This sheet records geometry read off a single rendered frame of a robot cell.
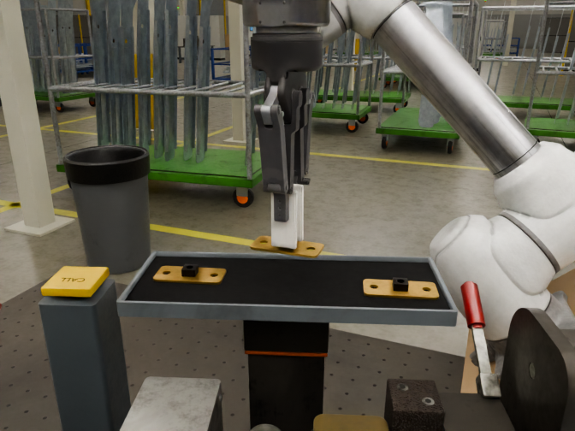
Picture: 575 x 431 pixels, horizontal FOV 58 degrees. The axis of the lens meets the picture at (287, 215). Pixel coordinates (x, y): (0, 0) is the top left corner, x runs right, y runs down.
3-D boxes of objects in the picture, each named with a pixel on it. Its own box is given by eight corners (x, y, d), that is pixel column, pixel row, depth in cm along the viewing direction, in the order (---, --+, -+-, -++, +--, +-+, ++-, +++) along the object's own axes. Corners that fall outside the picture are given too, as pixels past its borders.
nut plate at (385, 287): (364, 296, 58) (364, 286, 58) (363, 280, 62) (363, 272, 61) (439, 300, 58) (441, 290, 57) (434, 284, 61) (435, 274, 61)
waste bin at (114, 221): (62, 270, 326) (43, 158, 301) (114, 241, 370) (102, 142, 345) (127, 284, 308) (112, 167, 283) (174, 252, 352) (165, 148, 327)
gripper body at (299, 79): (268, 30, 58) (269, 113, 61) (236, 31, 50) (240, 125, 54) (332, 30, 56) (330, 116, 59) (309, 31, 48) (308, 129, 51)
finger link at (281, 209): (289, 176, 57) (280, 183, 54) (289, 219, 58) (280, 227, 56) (276, 175, 57) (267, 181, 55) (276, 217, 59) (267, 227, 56)
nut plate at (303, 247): (248, 249, 61) (248, 239, 61) (260, 237, 64) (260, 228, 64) (316, 258, 58) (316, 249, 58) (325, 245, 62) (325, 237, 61)
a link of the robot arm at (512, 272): (471, 327, 111) (406, 250, 111) (539, 274, 109) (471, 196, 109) (496, 352, 95) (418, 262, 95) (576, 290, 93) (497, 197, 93)
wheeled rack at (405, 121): (457, 156, 616) (476, -4, 555) (374, 150, 650) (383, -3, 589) (465, 128, 783) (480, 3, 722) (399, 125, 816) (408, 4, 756)
